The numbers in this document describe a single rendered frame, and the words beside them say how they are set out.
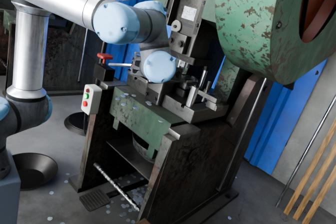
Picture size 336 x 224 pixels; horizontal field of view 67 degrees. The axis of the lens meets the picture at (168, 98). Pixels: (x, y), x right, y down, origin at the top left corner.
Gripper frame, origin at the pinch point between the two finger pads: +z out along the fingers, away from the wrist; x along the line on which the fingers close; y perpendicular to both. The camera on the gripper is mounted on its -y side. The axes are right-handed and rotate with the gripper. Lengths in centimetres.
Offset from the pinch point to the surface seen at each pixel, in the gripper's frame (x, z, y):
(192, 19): -24.6, 15.2, -15.7
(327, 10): -41, 2, -69
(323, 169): 37, 36, -128
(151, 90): 9.7, 21.1, -6.2
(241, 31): -15.6, -25.2, -19.9
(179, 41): -14.1, 15.4, -12.4
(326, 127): 12, 60, -146
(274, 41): -14.3, -30.6, -27.5
